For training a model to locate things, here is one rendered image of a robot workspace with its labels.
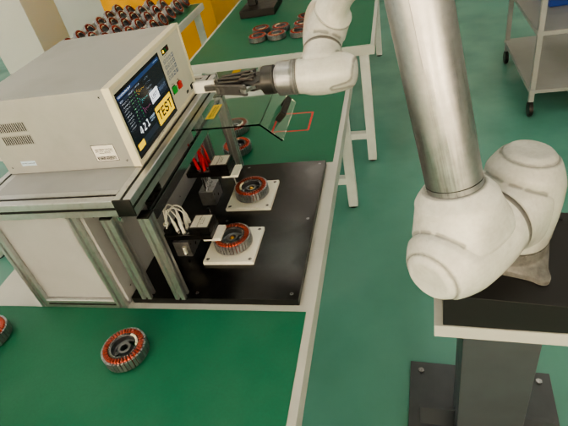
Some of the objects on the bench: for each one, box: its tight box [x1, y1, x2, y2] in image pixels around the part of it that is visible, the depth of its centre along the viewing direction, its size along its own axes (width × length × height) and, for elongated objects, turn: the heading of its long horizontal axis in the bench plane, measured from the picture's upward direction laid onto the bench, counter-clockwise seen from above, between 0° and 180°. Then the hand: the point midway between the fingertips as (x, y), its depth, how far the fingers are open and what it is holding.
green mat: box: [0, 306, 306, 426], centre depth 107 cm, size 94×61×1 cm, turn 93°
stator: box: [234, 176, 270, 203], centre depth 156 cm, size 11×11×4 cm
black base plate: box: [132, 161, 326, 305], centre depth 150 cm, size 47×64×2 cm
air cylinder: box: [199, 179, 222, 205], centre depth 160 cm, size 5×8×6 cm
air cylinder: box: [172, 240, 200, 256], centre depth 142 cm, size 5×8×6 cm
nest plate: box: [226, 180, 280, 211], centre depth 158 cm, size 15×15×1 cm
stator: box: [101, 327, 150, 373], centre depth 117 cm, size 11×11×4 cm
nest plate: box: [203, 227, 265, 265], centre depth 139 cm, size 15×15×1 cm
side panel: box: [0, 218, 132, 309], centre depth 126 cm, size 28×3×32 cm, turn 93°
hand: (205, 86), depth 131 cm, fingers closed
